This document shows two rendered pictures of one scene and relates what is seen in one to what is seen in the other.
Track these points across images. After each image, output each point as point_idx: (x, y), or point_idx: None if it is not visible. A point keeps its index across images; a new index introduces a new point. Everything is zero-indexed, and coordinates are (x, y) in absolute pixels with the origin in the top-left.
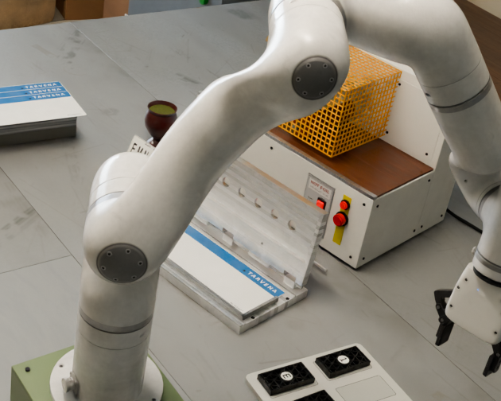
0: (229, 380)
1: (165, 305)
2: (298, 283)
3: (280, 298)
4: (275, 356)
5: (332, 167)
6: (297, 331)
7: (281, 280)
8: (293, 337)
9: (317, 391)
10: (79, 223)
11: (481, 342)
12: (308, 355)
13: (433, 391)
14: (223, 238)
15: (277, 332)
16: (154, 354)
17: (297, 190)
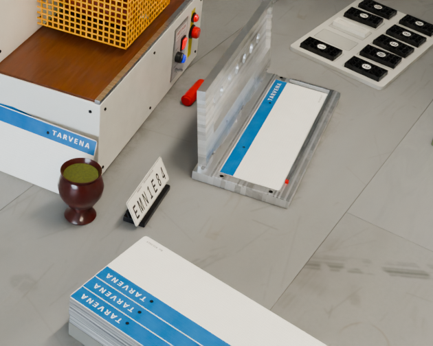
0: (389, 96)
1: (348, 141)
2: (269, 66)
3: (285, 80)
4: (341, 81)
5: (174, 7)
6: (303, 75)
7: (260, 83)
8: (312, 76)
9: (359, 57)
10: (294, 224)
11: (225, 2)
12: (323, 68)
13: (299, 18)
14: (237, 119)
15: (315, 84)
16: (405, 133)
17: (168, 58)
